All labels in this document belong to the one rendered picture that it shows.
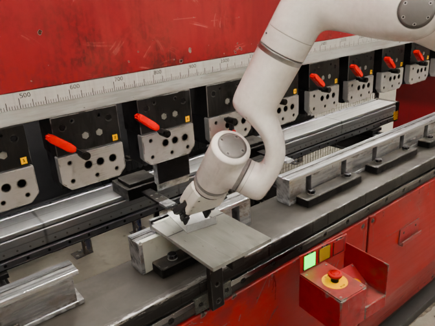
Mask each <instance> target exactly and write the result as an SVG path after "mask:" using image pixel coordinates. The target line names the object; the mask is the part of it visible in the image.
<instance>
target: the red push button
mask: <svg viewBox="0 0 435 326"><path fill-rule="evenodd" d="M328 276H329V277H330V278H331V282H332V283H338V282H339V279H340V278H341V277H342V272H341V271H339V270H330V271H329V272H328Z"/></svg>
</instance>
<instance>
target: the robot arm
mask: <svg viewBox="0 0 435 326"><path fill-rule="evenodd" d="M325 30H332V31H337V32H344V33H348V34H354V35H357V36H363V37H367V38H374V39H381V40H387V41H402V42H404V41H412V42H414V43H417V44H418V45H421V46H423V47H426V48H428V49H430V50H433V51H434V52H435V0H280V2H279V4H278V6H277V8H276V10H275V12H274V14H273V16H272V18H271V20H270V22H269V24H268V26H267V28H266V30H265V32H264V34H263V36H262V38H261V40H260V42H259V44H258V46H257V48H256V50H255V52H254V54H253V56H252V58H251V61H250V63H249V65H248V67H247V69H246V71H245V73H244V75H243V77H242V79H241V81H240V84H239V85H238V88H237V89H236V92H235V94H234V97H233V101H232V104H233V106H234V108H235V110H236V111H237V112H238V113H239V114H240V115H241V116H242V117H243V118H244V119H246V121H248V123H250V125H251V126H253V128H255V130H256V131H257V132H258V134H259V135H260V136H261V138H262V140H263V143H264V146H265V156H264V158H263V160H262V161H261V162H255V161H253V160H252V159H250V158H249V157H250V154H251V148H250V145H249V143H248V141H247V140H246V139H245V138H244V137H243V136H242V135H241V134H239V133H237V132H235V131H229V130H226V131H220V132H218V133H216V134H215V135H214V137H213V138H212V140H211V142H210V145H209V147H208V149H207V151H206V153H205V155H204V157H203V159H202V161H201V164H200V166H199V168H198V170H197V173H196V174H195V177H194V181H192V182H191V183H190V184H189V185H188V186H187V188H186V189H185V190H184V192H183V194H182V195H181V198H180V203H181V204H180V205H178V206H177V207H175V208H174V209H173V210H172V211H173V213H174V215H179V217H180V220H181V221H182V222H183V223H184V225H186V224H187V223H188V221H189V219H190V216H191V215H192V214H195V213H199V212H203V215H204V217H205V218H208V216H209V215H210V213H211V210H214V209H215V207H217V206H219V205H220V204H221V203H222V202H223V201H224V200H225V199H227V198H228V197H227V193H228V191H229V189H232V190H234V191H236V192H238V193H240V194H242V195H244V196H246V197H248V198H250V199H253V200H260V199H262V198H264V197H265V196H266V194H267V193H268V191H269V190H270V189H271V187H272V185H273V184H274V182H275V180H276V178H277V177H278V175H279V173H280V171H281V169H282V166H283V164H284V160H285V140H284V134H283V131H282V128H281V126H280V123H279V121H278V117H277V113H276V112H277V108H278V106H279V104H280V102H281V101H282V98H283V97H284V95H285V93H286V92H287V90H288V88H289V86H290V84H291V83H292V81H293V80H294V78H295V76H296V74H297V72H298V71H299V69H300V67H301V66H302V64H303V62H304V60H305V58H306V57H307V55H308V53H309V51H310V50H311V48H312V46H313V44H314V42H315V41H316V39H317V37H318V35H319V34H320V33H321V32H323V31H325Z"/></svg>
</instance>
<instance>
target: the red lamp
mask: <svg viewBox="0 0 435 326"><path fill-rule="evenodd" d="M343 250H344V238H342V239H340V240H338V241H336V242H334V249H333V255H335V254H338V253H339V252H341V251H343Z"/></svg>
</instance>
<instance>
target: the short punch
mask: <svg viewBox="0 0 435 326"><path fill-rule="evenodd" d="M153 173H154V179H155V183H156V185H157V191H161V190H163V189H166V188H169V187H171V186H174V185H177V184H180V183H182V182H186V181H188V180H189V178H188V175H189V174H190V165H189V158H188V154H187V155H183V156H181V157H177V158H173V159H171V160H167V161H164V162H161V163H158V164H154V165H153Z"/></svg>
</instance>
